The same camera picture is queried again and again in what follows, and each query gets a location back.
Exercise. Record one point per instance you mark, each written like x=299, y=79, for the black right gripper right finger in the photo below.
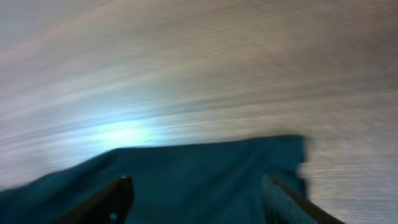
x=282, y=205

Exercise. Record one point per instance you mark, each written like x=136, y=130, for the black t-shirt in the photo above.
x=200, y=183

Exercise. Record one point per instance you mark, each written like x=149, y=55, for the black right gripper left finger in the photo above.
x=110, y=205

